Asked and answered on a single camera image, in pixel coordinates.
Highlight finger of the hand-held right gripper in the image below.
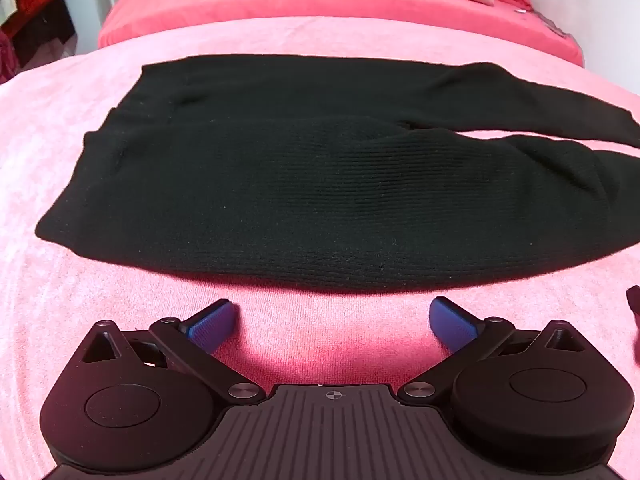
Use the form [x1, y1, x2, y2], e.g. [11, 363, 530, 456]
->
[626, 285, 640, 332]

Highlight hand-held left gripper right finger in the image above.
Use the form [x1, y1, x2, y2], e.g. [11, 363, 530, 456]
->
[398, 296, 589, 405]

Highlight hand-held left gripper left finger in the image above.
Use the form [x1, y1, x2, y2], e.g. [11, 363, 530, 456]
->
[80, 298, 269, 406]

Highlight black knit pants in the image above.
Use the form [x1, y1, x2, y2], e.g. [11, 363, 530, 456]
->
[35, 54, 640, 295]

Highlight pink fleece blanket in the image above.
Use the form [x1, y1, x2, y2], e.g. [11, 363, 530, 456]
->
[0, 15, 640, 466]

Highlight far pink bed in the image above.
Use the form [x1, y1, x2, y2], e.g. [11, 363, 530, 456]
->
[97, 0, 586, 67]

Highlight rack of hanging clothes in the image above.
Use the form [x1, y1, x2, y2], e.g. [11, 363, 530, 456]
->
[0, 0, 77, 83]

